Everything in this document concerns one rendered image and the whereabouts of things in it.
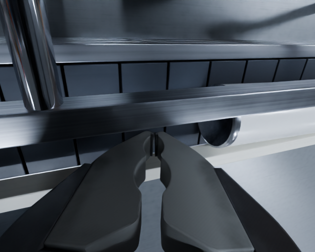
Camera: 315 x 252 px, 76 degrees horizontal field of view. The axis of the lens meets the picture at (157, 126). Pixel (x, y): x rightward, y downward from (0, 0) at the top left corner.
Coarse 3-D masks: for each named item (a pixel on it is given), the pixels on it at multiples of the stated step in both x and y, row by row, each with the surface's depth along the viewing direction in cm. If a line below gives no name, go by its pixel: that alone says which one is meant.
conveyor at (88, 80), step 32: (0, 64) 15; (64, 64) 14; (96, 64) 14; (128, 64) 15; (160, 64) 16; (192, 64) 17; (224, 64) 18; (256, 64) 19; (288, 64) 20; (0, 96) 13; (64, 96) 14; (160, 128) 18; (192, 128) 20; (0, 160) 15; (32, 160) 16; (64, 160) 16
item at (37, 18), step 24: (0, 0) 5; (24, 0) 5; (24, 24) 5; (48, 24) 6; (24, 48) 6; (48, 48) 6; (24, 72) 6; (48, 72) 6; (24, 96) 6; (48, 96) 6
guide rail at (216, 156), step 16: (208, 144) 19; (256, 144) 19; (272, 144) 19; (288, 144) 20; (304, 144) 21; (208, 160) 17; (224, 160) 18; (32, 176) 14; (48, 176) 14; (64, 176) 14; (0, 192) 13; (16, 192) 13; (32, 192) 13; (0, 208) 13; (16, 208) 13
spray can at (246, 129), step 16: (272, 112) 15; (288, 112) 16; (304, 112) 16; (208, 128) 18; (224, 128) 16; (240, 128) 14; (256, 128) 15; (272, 128) 16; (288, 128) 16; (304, 128) 17; (224, 144) 15; (240, 144) 17
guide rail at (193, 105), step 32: (96, 96) 8; (128, 96) 8; (160, 96) 8; (192, 96) 8; (224, 96) 9; (256, 96) 9; (288, 96) 10; (0, 128) 6; (32, 128) 7; (64, 128) 7; (96, 128) 7; (128, 128) 8
